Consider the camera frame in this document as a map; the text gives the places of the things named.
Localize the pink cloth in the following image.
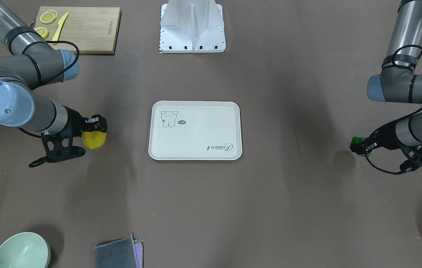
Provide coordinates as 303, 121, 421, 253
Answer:
133, 239, 144, 268

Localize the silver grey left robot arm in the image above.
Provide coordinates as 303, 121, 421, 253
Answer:
367, 0, 422, 150

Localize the grey folded cloth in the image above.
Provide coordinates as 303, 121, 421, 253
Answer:
94, 235, 137, 268

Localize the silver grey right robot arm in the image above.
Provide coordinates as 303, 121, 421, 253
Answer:
0, 1, 107, 137

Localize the cream rectangular tray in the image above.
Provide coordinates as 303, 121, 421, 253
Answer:
148, 100, 242, 161

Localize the lemon slice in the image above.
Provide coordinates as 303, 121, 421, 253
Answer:
39, 12, 56, 25
47, 10, 58, 19
34, 27, 49, 40

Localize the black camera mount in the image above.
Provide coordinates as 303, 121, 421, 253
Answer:
400, 144, 422, 173

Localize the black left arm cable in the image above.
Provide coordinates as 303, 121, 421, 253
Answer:
364, 45, 422, 175

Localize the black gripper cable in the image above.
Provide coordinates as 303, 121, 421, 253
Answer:
8, 26, 80, 139

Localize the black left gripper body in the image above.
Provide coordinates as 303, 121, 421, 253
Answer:
370, 124, 400, 149

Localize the yellow plastic knife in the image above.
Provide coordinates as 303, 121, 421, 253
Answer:
51, 12, 70, 42

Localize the wooden cutting board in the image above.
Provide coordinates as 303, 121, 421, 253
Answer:
33, 6, 122, 55

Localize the green lime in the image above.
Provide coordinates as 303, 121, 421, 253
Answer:
349, 136, 371, 157

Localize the yellow lemon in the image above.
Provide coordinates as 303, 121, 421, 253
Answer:
81, 131, 107, 150

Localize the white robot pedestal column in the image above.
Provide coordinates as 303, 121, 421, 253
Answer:
159, 0, 226, 53

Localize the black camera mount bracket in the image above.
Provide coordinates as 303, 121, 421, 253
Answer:
28, 133, 86, 168

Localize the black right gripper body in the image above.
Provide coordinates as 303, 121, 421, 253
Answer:
61, 107, 89, 137

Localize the mint green bowl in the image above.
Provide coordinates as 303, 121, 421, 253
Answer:
0, 232, 51, 268

